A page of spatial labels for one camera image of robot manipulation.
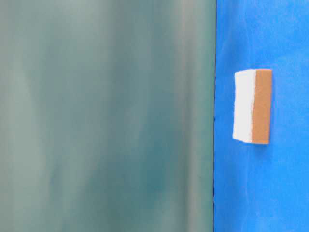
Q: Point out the blue table cloth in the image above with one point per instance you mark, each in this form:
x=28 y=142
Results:
x=263 y=188

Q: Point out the white and brown sponge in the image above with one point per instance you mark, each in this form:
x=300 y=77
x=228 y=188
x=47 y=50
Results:
x=252 y=106

